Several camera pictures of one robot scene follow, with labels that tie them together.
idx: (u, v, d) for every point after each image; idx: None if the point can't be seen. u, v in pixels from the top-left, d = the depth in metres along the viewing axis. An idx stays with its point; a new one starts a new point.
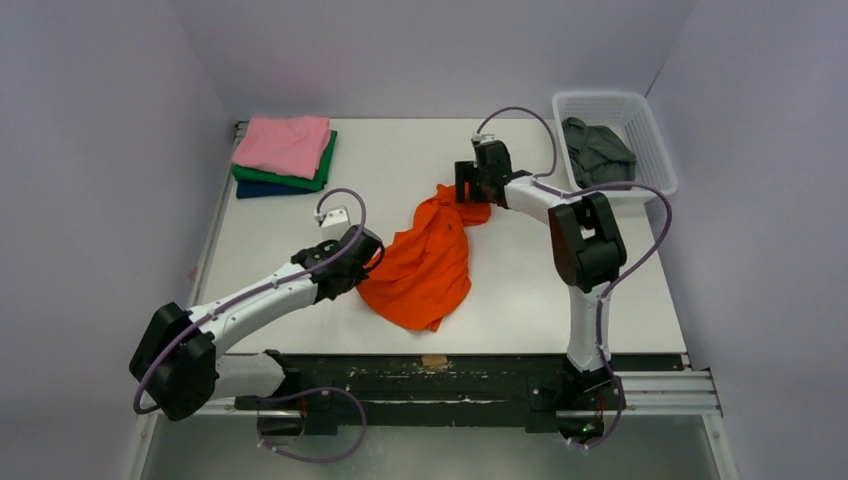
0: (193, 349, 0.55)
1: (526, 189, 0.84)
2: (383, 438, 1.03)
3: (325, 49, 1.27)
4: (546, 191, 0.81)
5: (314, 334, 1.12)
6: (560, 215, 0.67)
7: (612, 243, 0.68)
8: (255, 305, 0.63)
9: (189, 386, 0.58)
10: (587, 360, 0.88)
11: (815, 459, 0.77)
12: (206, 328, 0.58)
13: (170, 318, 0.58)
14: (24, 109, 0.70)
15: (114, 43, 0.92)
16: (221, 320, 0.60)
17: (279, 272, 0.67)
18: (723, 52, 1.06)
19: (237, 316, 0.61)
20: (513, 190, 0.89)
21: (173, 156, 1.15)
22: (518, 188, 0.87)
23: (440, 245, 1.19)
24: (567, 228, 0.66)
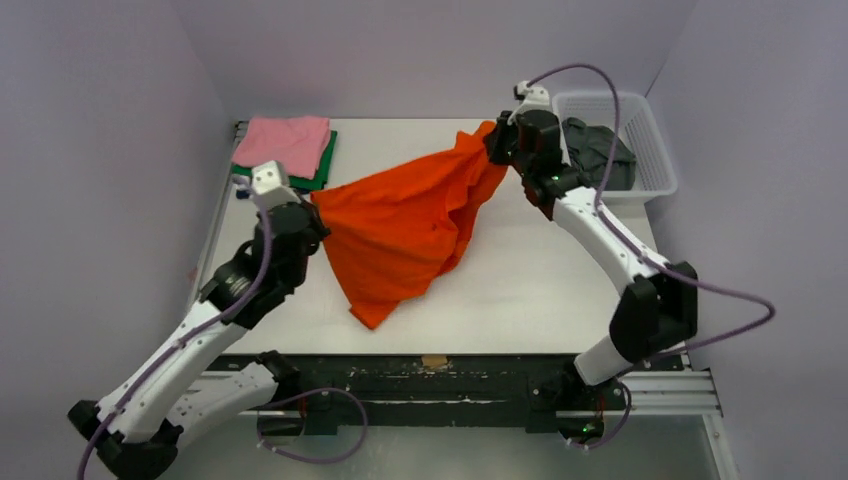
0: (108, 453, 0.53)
1: (591, 223, 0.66)
2: (383, 438, 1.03)
3: (326, 48, 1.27)
4: (615, 232, 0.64)
5: (314, 335, 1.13)
6: (640, 300, 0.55)
7: (687, 324, 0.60)
8: (161, 381, 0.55)
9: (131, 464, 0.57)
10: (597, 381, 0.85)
11: (814, 459, 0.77)
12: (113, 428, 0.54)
13: (78, 422, 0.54)
14: (25, 110, 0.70)
15: (115, 42, 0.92)
16: (128, 412, 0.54)
17: (186, 323, 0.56)
18: (723, 51, 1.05)
19: (146, 400, 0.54)
20: (567, 212, 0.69)
21: (172, 156, 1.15)
22: (578, 216, 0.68)
23: (419, 233, 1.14)
24: (646, 310, 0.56)
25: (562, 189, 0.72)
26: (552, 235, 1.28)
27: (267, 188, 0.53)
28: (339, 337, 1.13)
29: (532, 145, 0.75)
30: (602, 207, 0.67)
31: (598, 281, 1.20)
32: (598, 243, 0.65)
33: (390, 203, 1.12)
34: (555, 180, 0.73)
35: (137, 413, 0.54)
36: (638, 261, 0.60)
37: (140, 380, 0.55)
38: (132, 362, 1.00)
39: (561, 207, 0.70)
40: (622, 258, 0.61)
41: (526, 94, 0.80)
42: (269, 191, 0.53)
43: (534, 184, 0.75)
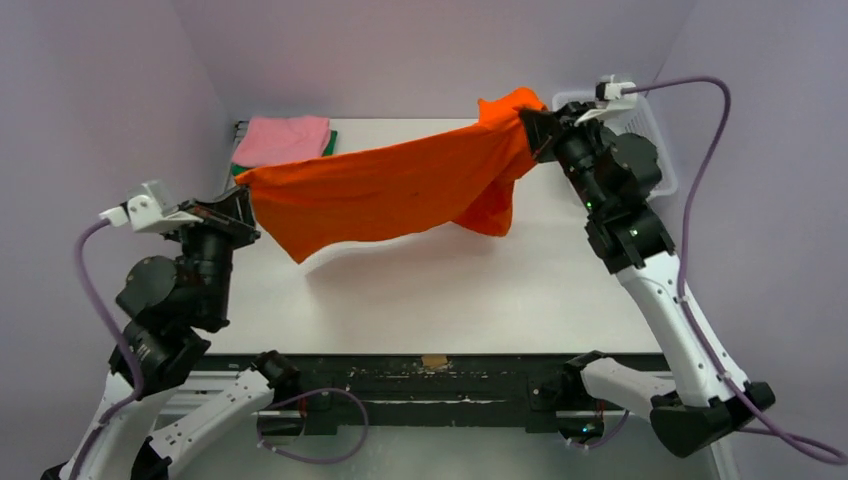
0: None
1: (672, 315, 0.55)
2: (383, 438, 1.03)
3: (325, 49, 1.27)
4: (698, 335, 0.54)
5: (315, 335, 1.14)
6: (714, 427, 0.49)
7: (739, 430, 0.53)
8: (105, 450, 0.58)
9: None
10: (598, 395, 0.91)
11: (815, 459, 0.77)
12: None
13: None
14: (21, 108, 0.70)
15: (115, 42, 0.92)
16: None
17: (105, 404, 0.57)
18: (724, 51, 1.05)
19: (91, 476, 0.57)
20: (640, 289, 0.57)
21: (172, 156, 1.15)
22: (657, 300, 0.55)
23: (399, 206, 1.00)
24: (714, 436, 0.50)
25: (639, 254, 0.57)
26: (552, 236, 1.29)
27: (139, 221, 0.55)
28: (338, 339, 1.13)
29: (615, 179, 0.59)
30: (687, 296, 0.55)
31: (597, 282, 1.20)
32: (669, 334, 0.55)
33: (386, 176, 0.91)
34: (633, 234, 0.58)
35: None
36: (715, 375, 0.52)
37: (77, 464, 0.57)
38: None
39: (634, 276, 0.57)
40: (700, 368, 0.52)
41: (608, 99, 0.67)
42: (146, 224, 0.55)
43: (599, 226, 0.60)
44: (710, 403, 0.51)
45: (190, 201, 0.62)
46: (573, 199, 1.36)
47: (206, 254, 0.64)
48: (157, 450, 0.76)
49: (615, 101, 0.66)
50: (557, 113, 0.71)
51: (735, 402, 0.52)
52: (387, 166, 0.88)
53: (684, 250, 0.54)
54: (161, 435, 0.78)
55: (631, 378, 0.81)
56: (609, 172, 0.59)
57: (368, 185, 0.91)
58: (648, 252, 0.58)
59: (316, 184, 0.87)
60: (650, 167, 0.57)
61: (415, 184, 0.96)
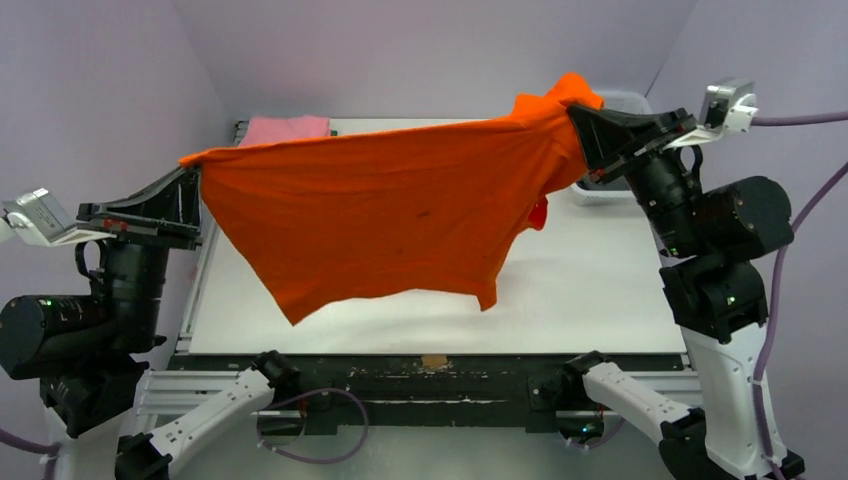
0: None
1: (739, 388, 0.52)
2: (383, 438, 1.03)
3: (324, 48, 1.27)
4: (759, 414, 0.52)
5: (312, 334, 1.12)
6: None
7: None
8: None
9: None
10: (598, 398, 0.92)
11: (817, 459, 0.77)
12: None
13: None
14: (18, 110, 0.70)
15: (113, 42, 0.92)
16: None
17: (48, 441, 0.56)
18: (724, 50, 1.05)
19: None
20: (710, 352, 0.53)
21: (170, 156, 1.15)
22: (728, 371, 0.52)
23: (398, 220, 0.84)
24: None
25: (728, 327, 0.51)
26: (552, 236, 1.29)
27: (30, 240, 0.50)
28: (337, 336, 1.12)
29: (721, 234, 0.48)
30: (758, 376, 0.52)
31: (597, 281, 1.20)
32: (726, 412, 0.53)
33: (377, 174, 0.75)
34: (729, 301, 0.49)
35: None
36: (760, 456, 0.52)
37: None
38: None
39: (712, 346, 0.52)
40: (747, 447, 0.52)
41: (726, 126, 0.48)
42: (36, 242, 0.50)
43: (687, 281, 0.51)
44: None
45: (99, 209, 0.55)
46: (573, 199, 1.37)
47: (123, 273, 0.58)
48: (157, 447, 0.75)
49: (737, 132, 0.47)
50: (642, 126, 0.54)
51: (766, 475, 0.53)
52: (374, 169, 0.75)
53: (776, 326, 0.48)
54: (161, 433, 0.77)
55: (633, 399, 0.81)
56: (719, 224, 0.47)
57: (354, 190, 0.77)
58: (737, 321, 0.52)
59: (285, 170, 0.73)
60: (780, 229, 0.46)
61: (416, 191, 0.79)
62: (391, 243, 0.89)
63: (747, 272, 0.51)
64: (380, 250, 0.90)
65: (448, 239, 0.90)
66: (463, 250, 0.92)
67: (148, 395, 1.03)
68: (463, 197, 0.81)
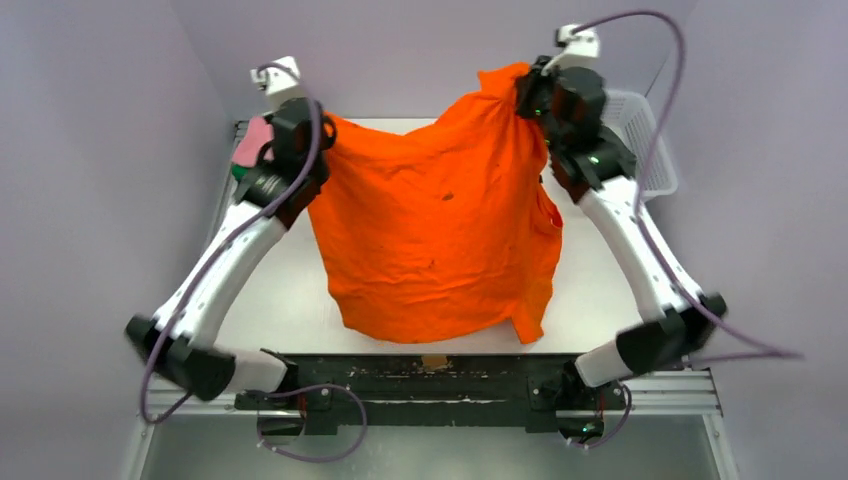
0: (179, 352, 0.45)
1: (630, 231, 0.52)
2: (383, 438, 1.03)
3: (325, 49, 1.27)
4: (653, 247, 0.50)
5: (313, 334, 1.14)
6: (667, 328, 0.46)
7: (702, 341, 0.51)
8: (223, 272, 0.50)
9: (207, 372, 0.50)
10: (597, 379, 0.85)
11: (814, 458, 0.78)
12: (178, 330, 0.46)
13: (142, 331, 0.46)
14: (26, 112, 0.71)
15: (116, 44, 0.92)
16: (192, 313, 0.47)
17: (227, 226, 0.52)
18: (723, 51, 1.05)
19: (205, 300, 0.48)
20: (602, 211, 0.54)
21: (172, 156, 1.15)
22: (611, 214, 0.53)
23: (431, 209, 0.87)
24: (661, 340, 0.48)
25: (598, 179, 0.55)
26: None
27: (282, 86, 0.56)
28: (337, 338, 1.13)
29: (567, 112, 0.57)
30: (639, 215, 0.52)
31: (595, 283, 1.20)
32: (628, 253, 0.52)
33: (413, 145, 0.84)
34: (593, 162, 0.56)
35: (200, 313, 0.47)
36: (669, 286, 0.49)
37: (195, 278, 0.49)
38: (135, 362, 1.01)
39: (593, 200, 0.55)
40: (652, 279, 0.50)
41: (569, 42, 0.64)
42: (289, 81, 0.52)
43: (561, 157, 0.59)
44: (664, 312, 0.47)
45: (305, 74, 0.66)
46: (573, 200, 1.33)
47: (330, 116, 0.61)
48: None
49: (570, 47, 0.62)
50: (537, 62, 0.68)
51: (692, 313, 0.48)
52: (410, 143, 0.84)
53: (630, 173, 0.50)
54: None
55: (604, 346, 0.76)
56: (563, 102, 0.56)
57: (392, 160, 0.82)
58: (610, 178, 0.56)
59: (356, 135, 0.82)
60: (593, 88, 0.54)
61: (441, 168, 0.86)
62: (422, 248, 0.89)
63: (609, 143, 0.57)
64: (408, 255, 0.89)
65: (473, 237, 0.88)
66: (490, 254, 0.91)
67: (150, 395, 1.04)
68: (475, 175, 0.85)
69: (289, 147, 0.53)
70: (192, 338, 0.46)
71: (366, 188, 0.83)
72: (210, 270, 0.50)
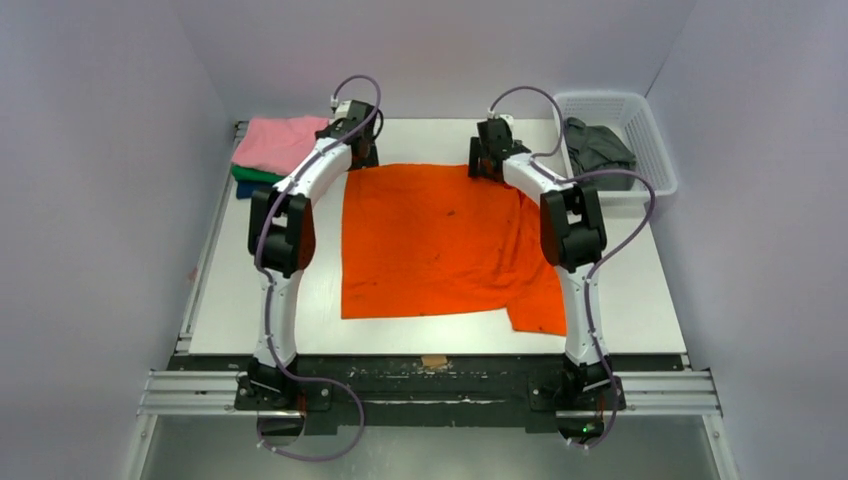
0: (296, 205, 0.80)
1: (527, 171, 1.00)
2: (383, 438, 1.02)
3: (325, 49, 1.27)
4: (541, 174, 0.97)
5: (312, 334, 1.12)
6: (551, 201, 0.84)
7: (596, 231, 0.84)
8: (319, 169, 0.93)
9: (302, 240, 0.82)
10: (582, 350, 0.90)
11: (814, 458, 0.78)
12: (296, 191, 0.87)
13: (265, 195, 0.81)
14: (24, 113, 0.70)
15: (115, 45, 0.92)
16: (302, 185, 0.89)
17: (320, 147, 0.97)
18: (723, 52, 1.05)
19: (311, 181, 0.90)
20: (512, 168, 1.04)
21: (173, 157, 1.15)
22: (518, 167, 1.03)
23: (437, 220, 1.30)
24: (558, 211, 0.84)
25: None
26: None
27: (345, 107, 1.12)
28: (337, 336, 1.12)
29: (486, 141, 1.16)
30: (534, 160, 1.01)
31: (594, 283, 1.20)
32: (530, 180, 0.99)
33: (422, 181, 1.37)
34: None
35: (308, 187, 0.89)
36: (553, 186, 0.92)
37: (305, 170, 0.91)
38: (135, 362, 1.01)
39: (509, 167, 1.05)
40: (544, 186, 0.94)
41: None
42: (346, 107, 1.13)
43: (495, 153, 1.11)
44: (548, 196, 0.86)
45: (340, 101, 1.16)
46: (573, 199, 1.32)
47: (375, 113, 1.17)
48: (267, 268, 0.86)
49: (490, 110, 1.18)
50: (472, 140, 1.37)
51: (571, 196, 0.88)
52: (422, 180, 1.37)
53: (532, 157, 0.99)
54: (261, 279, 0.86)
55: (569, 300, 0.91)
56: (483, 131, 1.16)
57: (412, 191, 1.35)
58: None
59: (388, 177, 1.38)
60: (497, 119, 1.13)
61: (444, 195, 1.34)
62: (432, 245, 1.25)
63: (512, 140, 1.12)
64: (424, 250, 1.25)
65: (470, 241, 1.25)
66: (483, 253, 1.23)
67: (148, 395, 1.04)
68: (469, 201, 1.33)
69: (357, 117, 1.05)
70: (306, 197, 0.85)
71: (394, 206, 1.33)
72: (313, 165, 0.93)
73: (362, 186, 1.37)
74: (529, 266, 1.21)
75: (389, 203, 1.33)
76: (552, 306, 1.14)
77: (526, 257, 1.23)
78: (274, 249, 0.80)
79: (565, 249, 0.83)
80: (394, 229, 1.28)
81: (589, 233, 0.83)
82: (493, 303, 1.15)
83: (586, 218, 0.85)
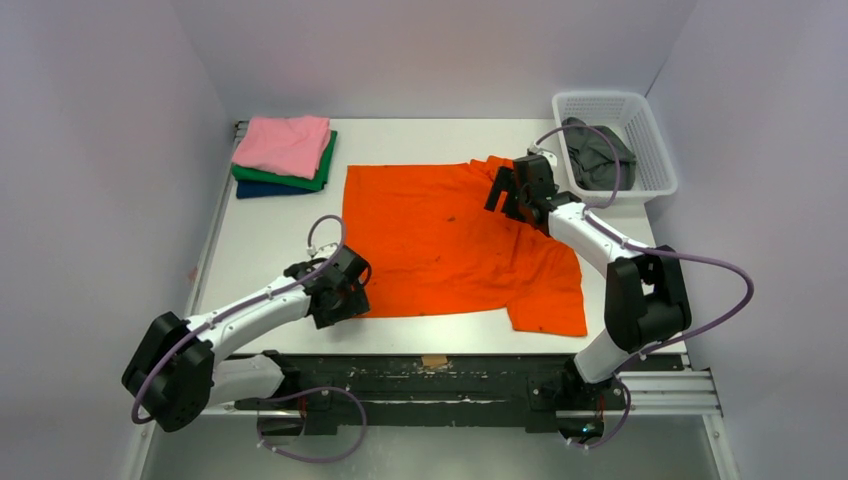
0: (191, 355, 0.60)
1: (580, 226, 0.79)
2: (383, 438, 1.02)
3: (324, 48, 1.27)
4: (602, 232, 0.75)
5: (312, 335, 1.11)
6: (623, 274, 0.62)
7: (677, 306, 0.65)
8: (252, 316, 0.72)
9: (187, 396, 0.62)
10: (595, 377, 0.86)
11: (816, 457, 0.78)
12: (204, 337, 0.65)
13: (166, 327, 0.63)
14: (23, 110, 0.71)
15: (115, 43, 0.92)
16: (219, 329, 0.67)
17: (273, 285, 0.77)
18: (723, 51, 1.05)
19: (234, 325, 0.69)
20: (560, 221, 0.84)
21: (172, 156, 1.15)
22: (569, 222, 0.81)
23: (437, 224, 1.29)
24: (631, 286, 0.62)
25: (556, 201, 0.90)
26: None
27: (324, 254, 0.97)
28: (337, 335, 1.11)
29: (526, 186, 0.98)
30: (588, 212, 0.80)
31: (595, 281, 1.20)
32: (585, 238, 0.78)
33: (423, 185, 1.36)
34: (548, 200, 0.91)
35: (225, 334, 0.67)
36: (620, 248, 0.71)
37: (234, 308, 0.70)
38: None
39: (555, 219, 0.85)
40: (606, 247, 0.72)
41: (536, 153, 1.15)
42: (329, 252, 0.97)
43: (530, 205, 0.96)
44: (617, 261, 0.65)
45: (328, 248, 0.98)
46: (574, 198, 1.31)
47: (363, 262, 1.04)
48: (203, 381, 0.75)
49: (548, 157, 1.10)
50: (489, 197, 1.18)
51: (641, 260, 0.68)
52: (422, 184, 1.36)
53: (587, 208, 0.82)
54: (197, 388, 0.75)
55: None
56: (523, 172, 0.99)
57: (412, 194, 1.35)
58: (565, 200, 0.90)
59: (388, 180, 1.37)
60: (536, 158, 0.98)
61: (443, 199, 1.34)
62: (431, 247, 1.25)
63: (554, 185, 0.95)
64: (422, 251, 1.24)
65: (470, 243, 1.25)
66: (482, 254, 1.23)
67: None
68: (470, 204, 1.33)
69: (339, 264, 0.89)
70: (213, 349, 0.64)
71: (394, 209, 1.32)
72: (248, 307, 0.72)
73: (361, 187, 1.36)
74: (528, 265, 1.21)
75: (389, 206, 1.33)
76: (552, 306, 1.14)
77: (526, 257, 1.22)
78: (144, 397, 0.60)
79: (642, 335, 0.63)
80: (394, 231, 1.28)
81: (669, 311, 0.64)
82: (494, 303, 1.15)
83: (663, 292, 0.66)
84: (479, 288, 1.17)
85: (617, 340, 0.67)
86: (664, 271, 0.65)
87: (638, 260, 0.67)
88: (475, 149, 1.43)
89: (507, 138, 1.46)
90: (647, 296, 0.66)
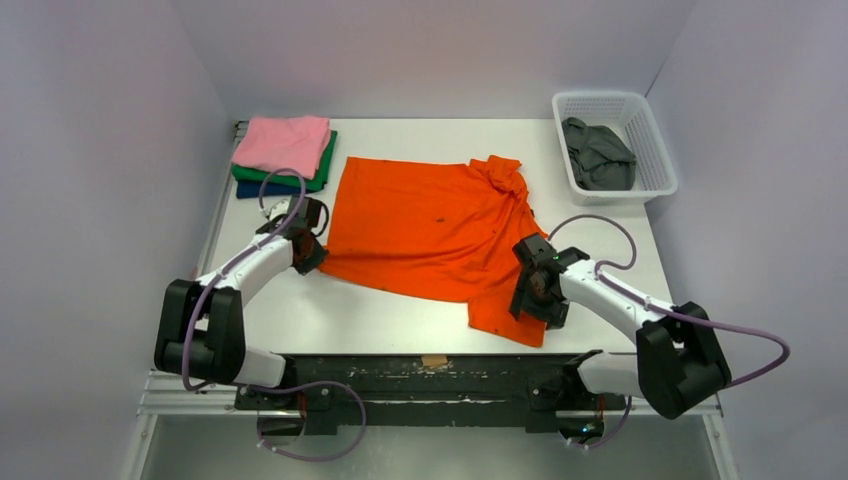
0: (221, 299, 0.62)
1: (597, 287, 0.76)
2: (383, 438, 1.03)
3: (325, 48, 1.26)
4: (621, 292, 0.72)
5: (312, 336, 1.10)
6: (652, 340, 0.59)
7: (715, 365, 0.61)
8: (253, 262, 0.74)
9: (232, 342, 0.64)
10: (593, 378, 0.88)
11: (816, 458, 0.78)
12: (221, 285, 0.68)
13: (182, 290, 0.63)
14: (23, 112, 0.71)
15: (115, 45, 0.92)
16: (231, 277, 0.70)
17: (256, 238, 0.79)
18: (723, 52, 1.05)
19: (242, 272, 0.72)
20: (572, 282, 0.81)
21: (172, 156, 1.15)
22: (583, 282, 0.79)
23: (428, 220, 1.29)
24: (663, 354, 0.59)
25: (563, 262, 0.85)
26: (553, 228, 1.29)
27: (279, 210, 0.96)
28: (337, 335, 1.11)
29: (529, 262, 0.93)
30: (601, 271, 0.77)
31: None
32: (605, 300, 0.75)
33: (419, 182, 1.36)
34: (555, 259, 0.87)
35: (237, 278, 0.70)
36: (644, 309, 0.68)
37: (235, 260, 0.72)
38: (135, 360, 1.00)
39: (568, 281, 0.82)
40: (629, 309, 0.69)
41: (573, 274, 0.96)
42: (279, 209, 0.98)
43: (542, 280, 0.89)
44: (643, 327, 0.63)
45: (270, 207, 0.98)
46: (573, 199, 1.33)
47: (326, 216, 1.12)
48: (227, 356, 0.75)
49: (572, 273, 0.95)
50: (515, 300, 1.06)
51: (668, 320, 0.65)
52: (419, 182, 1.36)
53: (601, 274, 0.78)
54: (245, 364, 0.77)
55: (619, 362, 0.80)
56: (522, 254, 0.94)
57: (407, 190, 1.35)
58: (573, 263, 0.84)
59: (385, 173, 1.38)
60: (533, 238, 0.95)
61: (437, 198, 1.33)
62: (418, 241, 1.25)
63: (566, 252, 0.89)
64: (409, 244, 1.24)
65: (455, 241, 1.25)
66: (462, 254, 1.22)
67: (148, 395, 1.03)
68: (463, 203, 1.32)
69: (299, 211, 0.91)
70: (237, 289, 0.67)
71: (386, 201, 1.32)
72: (246, 258, 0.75)
73: (358, 180, 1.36)
74: (502, 269, 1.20)
75: (381, 200, 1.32)
76: None
77: (501, 259, 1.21)
78: (190, 361, 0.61)
79: (683, 401, 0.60)
80: (384, 222, 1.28)
81: (706, 371, 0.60)
82: (457, 296, 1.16)
83: (697, 350, 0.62)
84: (454, 290, 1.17)
85: (652, 403, 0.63)
86: (696, 333, 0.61)
87: (663, 321, 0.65)
88: (473, 150, 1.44)
89: (507, 138, 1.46)
90: (680, 356, 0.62)
